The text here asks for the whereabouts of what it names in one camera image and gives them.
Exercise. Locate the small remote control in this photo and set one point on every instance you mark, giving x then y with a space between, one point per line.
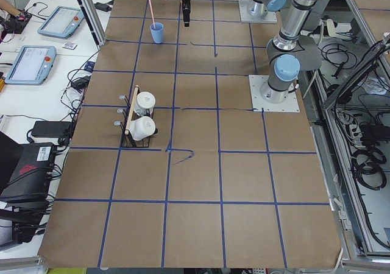
70 46

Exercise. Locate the grey office chair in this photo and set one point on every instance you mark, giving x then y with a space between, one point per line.
326 27

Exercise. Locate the plaid cloth pouch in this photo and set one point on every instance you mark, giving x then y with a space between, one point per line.
89 66

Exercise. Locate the white mug near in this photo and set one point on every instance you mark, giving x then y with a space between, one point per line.
142 128

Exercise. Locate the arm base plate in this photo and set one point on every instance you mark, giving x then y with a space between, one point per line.
246 17
264 98

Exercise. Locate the teach pendant near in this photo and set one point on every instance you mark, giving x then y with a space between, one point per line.
32 65

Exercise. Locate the teach pendant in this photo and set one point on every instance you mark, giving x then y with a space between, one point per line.
62 23
32 65

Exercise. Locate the teach pendant far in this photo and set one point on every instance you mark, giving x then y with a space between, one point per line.
62 23

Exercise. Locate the light blue plastic cup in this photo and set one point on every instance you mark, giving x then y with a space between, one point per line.
157 32

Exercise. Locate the white mug far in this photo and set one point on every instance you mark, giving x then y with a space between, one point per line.
145 103

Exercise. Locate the black wire mug rack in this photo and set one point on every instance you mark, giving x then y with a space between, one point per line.
129 115

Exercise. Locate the aluminium frame post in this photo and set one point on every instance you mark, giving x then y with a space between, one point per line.
88 9

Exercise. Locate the black power adapter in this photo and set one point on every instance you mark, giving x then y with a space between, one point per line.
51 129

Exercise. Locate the white mug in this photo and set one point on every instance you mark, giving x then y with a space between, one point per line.
145 103
142 128

